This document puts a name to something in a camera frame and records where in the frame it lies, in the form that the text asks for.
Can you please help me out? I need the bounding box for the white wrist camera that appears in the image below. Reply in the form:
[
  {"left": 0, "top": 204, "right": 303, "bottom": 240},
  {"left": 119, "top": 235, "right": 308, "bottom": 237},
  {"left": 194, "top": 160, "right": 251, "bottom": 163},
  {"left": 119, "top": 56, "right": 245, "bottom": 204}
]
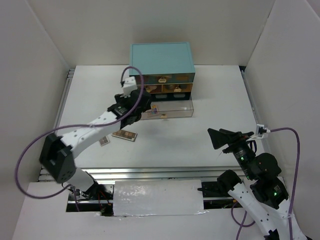
[
  {"left": 120, "top": 76, "right": 138, "bottom": 96},
  {"left": 248, "top": 124, "right": 271, "bottom": 141}
]

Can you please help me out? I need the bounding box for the brown eyeshadow palette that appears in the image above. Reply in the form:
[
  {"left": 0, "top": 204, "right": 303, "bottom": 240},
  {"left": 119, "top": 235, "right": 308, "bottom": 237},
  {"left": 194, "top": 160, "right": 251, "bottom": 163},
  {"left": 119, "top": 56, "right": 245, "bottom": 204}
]
[{"left": 111, "top": 129, "right": 137, "bottom": 142}]

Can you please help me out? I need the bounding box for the teal drawer organizer box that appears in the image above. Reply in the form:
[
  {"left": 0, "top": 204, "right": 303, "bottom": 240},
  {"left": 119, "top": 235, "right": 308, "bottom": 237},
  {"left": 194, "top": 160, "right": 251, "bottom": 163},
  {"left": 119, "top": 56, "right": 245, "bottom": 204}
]
[{"left": 129, "top": 42, "right": 196, "bottom": 120}]

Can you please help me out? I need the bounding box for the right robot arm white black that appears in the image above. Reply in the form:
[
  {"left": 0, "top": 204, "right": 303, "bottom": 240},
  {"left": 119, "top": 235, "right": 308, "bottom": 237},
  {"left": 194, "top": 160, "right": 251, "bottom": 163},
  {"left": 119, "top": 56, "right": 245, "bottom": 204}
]
[{"left": 207, "top": 124, "right": 308, "bottom": 240}]

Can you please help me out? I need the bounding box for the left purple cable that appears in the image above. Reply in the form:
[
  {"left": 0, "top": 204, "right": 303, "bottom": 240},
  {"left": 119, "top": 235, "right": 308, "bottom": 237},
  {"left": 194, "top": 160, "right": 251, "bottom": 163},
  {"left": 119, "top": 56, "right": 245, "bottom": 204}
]
[{"left": 14, "top": 66, "right": 146, "bottom": 212}]

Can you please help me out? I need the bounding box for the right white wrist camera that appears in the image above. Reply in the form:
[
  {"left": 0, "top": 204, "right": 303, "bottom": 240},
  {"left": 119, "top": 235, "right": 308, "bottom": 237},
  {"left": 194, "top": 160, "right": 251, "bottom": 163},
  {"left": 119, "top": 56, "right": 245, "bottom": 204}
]
[{"left": 248, "top": 124, "right": 271, "bottom": 141}]

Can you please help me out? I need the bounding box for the colourful square eyeshadow palette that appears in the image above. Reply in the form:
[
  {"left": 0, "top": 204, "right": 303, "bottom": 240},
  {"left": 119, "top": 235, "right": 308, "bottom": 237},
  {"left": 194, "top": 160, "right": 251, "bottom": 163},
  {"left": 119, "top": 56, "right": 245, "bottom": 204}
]
[{"left": 146, "top": 104, "right": 159, "bottom": 118}]

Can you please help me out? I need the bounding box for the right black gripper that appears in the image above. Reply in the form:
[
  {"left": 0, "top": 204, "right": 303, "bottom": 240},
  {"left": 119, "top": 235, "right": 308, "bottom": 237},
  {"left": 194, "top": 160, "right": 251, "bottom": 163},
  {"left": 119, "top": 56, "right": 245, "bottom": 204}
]
[{"left": 206, "top": 126, "right": 255, "bottom": 178}]

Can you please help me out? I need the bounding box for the aluminium rail frame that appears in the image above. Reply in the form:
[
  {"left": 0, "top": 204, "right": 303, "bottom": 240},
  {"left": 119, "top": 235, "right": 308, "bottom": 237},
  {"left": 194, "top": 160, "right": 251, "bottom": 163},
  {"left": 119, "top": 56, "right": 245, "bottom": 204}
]
[{"left": 39, "top": 65, "right": 256, "bottom": 184}]

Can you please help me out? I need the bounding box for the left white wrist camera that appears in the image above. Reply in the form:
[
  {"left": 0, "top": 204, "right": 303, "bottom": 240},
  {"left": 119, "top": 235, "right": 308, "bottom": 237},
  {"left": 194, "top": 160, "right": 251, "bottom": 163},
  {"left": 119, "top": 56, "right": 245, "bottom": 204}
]
[{"left": 120, "top": 76, "right": 138, "bottom": 96}]

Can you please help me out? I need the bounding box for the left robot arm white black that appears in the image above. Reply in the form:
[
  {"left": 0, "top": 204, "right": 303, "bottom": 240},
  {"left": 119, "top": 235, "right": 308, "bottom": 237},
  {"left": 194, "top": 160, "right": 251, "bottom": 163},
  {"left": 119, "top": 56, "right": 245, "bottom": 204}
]
[{"left": 39, "top": 88, "right": 152, "bottom": 200}]

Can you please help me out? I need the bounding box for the pink eyeshadow palette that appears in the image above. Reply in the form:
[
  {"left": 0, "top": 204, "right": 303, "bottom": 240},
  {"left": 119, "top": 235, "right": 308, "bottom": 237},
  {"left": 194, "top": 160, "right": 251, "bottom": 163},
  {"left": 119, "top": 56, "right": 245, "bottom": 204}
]
[{"left": 99, "top": 136, "right": 110, "bottom": 147}]

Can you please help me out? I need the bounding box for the white tape sheet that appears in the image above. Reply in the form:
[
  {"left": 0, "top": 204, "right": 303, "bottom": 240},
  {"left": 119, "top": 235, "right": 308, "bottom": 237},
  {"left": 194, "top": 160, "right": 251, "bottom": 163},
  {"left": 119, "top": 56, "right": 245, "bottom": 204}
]
[{"left": 113, "top": 179, "right": 205, "bottom": 217}]

